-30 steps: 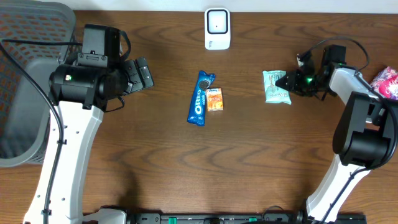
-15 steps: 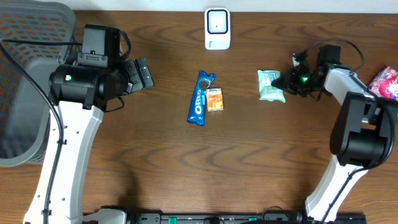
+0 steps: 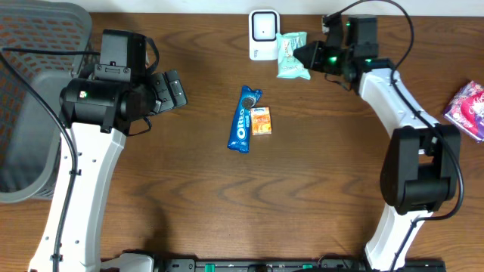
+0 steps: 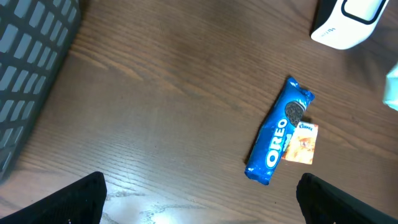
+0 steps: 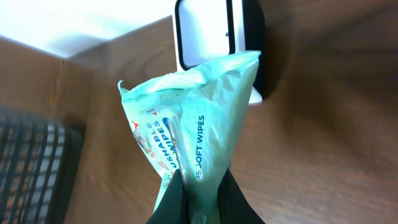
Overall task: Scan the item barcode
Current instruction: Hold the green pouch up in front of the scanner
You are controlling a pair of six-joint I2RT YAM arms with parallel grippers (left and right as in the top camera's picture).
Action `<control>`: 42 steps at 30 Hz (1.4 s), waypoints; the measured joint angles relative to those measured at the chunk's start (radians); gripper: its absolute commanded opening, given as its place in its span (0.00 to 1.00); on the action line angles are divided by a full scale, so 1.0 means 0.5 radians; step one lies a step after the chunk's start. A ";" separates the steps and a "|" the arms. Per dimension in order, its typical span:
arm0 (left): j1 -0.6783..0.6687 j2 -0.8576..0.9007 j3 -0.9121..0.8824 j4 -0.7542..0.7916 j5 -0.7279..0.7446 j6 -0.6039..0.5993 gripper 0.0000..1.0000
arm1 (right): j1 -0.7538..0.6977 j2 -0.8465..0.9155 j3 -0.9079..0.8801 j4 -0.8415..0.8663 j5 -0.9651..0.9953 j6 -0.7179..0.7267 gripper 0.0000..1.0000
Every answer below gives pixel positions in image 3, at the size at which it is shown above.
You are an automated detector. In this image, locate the green wet wipes pack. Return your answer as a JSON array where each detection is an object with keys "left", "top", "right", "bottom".
[{"left": 276, "top": 32, "right": 311, "bottom": 80}]

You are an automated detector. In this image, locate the blue Oreo cookie pack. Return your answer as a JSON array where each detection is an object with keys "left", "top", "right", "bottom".
[{"left": 227, "top": 85, "right": 262, "bottom": 153}]

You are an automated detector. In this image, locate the purple Carefree pad pack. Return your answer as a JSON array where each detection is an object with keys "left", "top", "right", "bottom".
[{"left": 443, "top": 81, "right": 483, "bottom": 142}]

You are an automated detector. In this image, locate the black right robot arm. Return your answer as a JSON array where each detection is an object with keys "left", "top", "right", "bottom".
[{"left": 293, "top": 41, "right": 464, "bottom": 271}]

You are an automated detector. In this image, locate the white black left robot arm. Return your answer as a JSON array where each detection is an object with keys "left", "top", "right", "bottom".
[{"left": 28, "top": 70, "right": 188, "bottom": 271}]

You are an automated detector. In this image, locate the white barcode scanner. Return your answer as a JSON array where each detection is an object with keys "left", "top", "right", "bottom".
[{"left": 248, "top": 9, "right": 281, "bottom": 61}]

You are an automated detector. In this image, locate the grey plastic basket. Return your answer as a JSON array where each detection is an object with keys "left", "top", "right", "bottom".
[{"left": 1, "top": 1, "right": 92, "bottom": 203}]

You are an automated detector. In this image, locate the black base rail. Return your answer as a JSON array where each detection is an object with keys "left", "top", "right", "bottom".
[{"left": 100, "top": 258, "right": 448, "bottom": 272}]

